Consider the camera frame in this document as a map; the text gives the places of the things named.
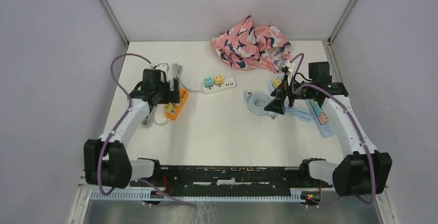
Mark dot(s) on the orange power strip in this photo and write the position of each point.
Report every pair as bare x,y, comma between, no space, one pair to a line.
184,94

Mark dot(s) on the round blue socket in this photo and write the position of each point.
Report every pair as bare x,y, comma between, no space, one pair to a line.
270,87

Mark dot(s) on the pink patterned cloth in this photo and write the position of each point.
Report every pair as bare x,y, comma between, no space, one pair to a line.
248,47

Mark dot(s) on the green adapter on blue strip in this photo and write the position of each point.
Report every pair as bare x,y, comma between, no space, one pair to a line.
314,104

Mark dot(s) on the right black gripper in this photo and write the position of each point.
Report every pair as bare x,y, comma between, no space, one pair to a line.
277,105

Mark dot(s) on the yellow adapter on round socket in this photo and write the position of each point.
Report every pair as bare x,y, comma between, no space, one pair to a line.
276,82

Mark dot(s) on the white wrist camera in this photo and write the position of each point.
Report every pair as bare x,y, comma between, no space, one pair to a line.
287,67
162,66

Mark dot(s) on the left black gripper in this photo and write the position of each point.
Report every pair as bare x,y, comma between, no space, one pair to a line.
172,96

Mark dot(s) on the teal adapter on blue strip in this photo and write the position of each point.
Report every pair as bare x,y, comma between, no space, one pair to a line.
318,111

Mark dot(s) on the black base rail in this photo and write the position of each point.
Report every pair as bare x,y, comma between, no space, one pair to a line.
229,181

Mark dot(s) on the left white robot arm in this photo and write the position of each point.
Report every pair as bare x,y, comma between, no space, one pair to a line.
106,161

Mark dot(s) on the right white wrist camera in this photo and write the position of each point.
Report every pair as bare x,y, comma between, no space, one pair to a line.
287,67

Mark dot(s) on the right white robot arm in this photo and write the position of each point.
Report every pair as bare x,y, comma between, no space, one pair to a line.
363,170

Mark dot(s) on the light blue power strip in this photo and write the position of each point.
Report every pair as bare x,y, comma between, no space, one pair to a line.
322,122

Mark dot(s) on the yellow adapter on white strip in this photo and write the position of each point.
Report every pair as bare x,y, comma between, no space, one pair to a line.
218,80

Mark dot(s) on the teal adapter on white strip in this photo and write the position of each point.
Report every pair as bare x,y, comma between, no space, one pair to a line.
208,82

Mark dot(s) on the yellow USB plug adapter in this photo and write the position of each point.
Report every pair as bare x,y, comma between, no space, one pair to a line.
168,108

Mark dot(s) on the white power strip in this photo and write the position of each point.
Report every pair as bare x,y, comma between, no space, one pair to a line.
228,84

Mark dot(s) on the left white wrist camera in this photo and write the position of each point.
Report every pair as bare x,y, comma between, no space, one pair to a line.
162,66

